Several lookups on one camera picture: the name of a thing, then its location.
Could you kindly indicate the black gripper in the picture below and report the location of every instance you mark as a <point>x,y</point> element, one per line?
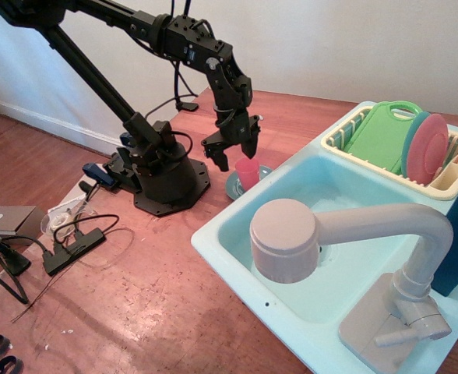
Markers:
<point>235,125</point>

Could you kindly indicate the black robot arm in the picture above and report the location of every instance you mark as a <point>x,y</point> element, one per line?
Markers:
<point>151,163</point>

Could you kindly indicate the pink plastic cup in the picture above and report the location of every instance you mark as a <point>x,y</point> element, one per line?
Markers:
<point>248,172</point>

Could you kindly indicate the light blue toy sink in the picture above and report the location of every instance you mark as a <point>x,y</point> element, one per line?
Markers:
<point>306,316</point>

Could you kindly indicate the grey toy faucet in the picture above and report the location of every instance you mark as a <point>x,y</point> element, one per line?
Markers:
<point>338,249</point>

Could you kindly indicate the blue clamp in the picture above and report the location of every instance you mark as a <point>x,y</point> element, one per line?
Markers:
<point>98,174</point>

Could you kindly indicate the green cutting board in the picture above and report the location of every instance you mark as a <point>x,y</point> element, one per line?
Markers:
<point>380,137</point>

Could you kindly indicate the clear plastic bag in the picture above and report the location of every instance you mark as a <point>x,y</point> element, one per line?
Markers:
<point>59,218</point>

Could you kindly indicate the teal plate in rack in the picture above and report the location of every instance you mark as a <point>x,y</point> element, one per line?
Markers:
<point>416,123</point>

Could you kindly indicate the pink plate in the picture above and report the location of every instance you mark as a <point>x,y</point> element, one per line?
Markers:
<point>428,149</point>

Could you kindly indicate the black usb hub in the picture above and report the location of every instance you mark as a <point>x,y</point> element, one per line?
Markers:
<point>62,257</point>

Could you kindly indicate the cream dish rack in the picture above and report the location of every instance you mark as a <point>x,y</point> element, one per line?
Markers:
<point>444,185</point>

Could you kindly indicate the grey cardboard box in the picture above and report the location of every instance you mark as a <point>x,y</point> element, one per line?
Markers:
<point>24,221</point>

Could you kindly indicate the black power plug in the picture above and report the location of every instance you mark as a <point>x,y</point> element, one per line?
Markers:
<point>15,262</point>

